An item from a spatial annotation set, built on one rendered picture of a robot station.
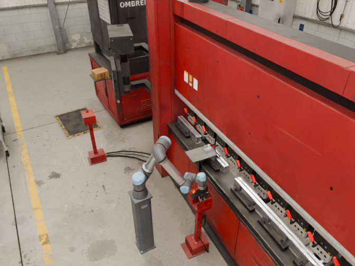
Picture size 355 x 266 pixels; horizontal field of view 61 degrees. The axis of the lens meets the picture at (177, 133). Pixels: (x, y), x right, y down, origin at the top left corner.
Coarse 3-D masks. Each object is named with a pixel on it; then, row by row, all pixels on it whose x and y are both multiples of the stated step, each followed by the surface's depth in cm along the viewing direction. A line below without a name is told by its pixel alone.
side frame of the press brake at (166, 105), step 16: (160, 0) 290; (160, 16) 299; (176, 16) 306; (160, 32) 307; (160, 48) 316; (160, 64) 326; (160, 80) 336; (160, 96) 346; (176, 96) 356; (160, 112) 358; (176, 112) 368; (160, 128) 370
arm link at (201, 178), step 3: (198, 174) 261; (201, 174) 260; (204, 174) 260; (198, 177) 259; (201, 177) 258; (204, 177) 259; (195, 180) 262; (198, 180) 261; (201, 180) 259; (204, 180) 260; (198, 183) 263; (201, 183) 261; (204, 183) 262; (201, 186) 263
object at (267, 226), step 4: (260, 220) 241; (260, 224) 241; (264, 224) 238; (268, 224) 238; (264, 228) 237; (268, 228) 235; (272, 228) 235; (268, 232) 233; (272, 232) 232; (276, 232) 232; (272, 236) 229; (276, 236) 228; (280, 236) 228; (276, 240) 226; (280, 240) 226; (280, 244) 223; (284, 244) 223; (284, 248) 220
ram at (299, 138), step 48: (192, 48) 284; (192, 96) 310; (240, 96) 231; (288, 96) 184; (240, 144) 247; (288, 144) 194; (336, 144) 160; (288, 192) 206; (336, 192) 168; (336, 240) 177
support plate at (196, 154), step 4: (196, 148) 306; (200, 148) 306; (188, 152) 301; (192, 152) 301; (196, 152) 301; (200, 152) 301; (204, 152) 301; (212, 152) 301; (188, 156) 296; (192, 156) 295; (196, 156) 295; (200, 156) 295; (204, 156) 295; (208, 156) 295; (212, 156) 296; (192, 160) 290; (196, 160) 290
